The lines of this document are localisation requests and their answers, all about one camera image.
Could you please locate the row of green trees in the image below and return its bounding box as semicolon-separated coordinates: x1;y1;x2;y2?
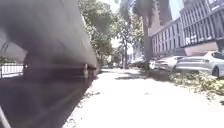
78;0;146;70

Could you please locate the tall tree trunk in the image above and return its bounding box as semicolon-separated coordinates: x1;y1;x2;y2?
133;0;157;70

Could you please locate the pale concrete pavement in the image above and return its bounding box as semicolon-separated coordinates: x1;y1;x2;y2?
0;67;224;128

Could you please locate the white car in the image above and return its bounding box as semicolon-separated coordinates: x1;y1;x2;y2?
153;55;185;72
174;50;224;78

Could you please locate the grey concrete overhanging building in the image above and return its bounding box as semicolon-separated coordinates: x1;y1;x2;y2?
0;0;100;81

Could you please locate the glass and concrete building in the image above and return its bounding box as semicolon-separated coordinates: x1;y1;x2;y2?
148;0;224;58

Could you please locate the low green plant strip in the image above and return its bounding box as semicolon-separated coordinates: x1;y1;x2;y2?
168;70;224;97

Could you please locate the white railing fence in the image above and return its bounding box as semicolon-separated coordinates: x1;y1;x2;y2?
0;62;25;79

